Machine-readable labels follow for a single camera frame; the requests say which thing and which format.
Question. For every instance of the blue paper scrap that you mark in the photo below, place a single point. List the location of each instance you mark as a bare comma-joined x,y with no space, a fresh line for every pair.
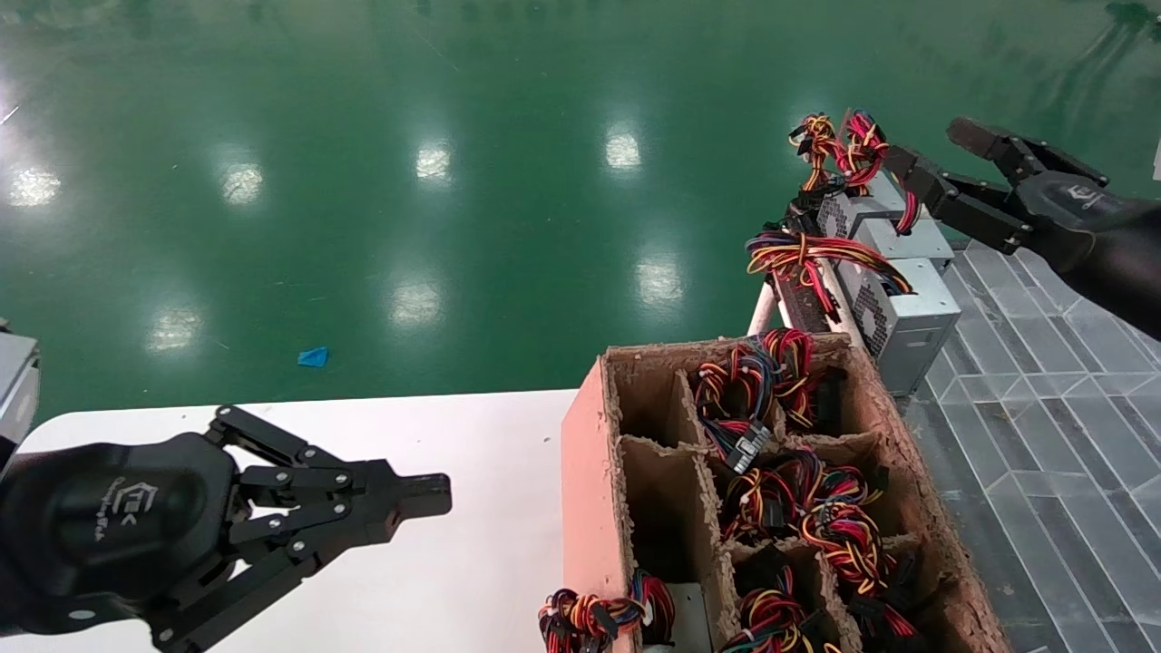
314,357

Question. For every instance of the brown divided cardboard crate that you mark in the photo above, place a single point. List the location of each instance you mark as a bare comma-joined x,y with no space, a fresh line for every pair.
590,490

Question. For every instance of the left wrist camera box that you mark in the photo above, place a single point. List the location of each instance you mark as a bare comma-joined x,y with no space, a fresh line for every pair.
16,390

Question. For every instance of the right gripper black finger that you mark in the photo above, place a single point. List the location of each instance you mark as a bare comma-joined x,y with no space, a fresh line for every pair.
1011,150
975,209

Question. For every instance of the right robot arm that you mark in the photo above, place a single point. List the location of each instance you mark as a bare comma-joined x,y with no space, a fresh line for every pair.
1138,263

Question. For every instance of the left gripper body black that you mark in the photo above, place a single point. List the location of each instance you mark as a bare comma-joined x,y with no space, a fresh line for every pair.
118,526

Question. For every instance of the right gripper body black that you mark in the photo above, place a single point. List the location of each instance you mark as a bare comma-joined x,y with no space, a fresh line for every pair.
1075,218

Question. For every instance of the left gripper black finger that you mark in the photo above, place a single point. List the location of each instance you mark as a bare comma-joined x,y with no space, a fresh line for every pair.
363,526
363,478

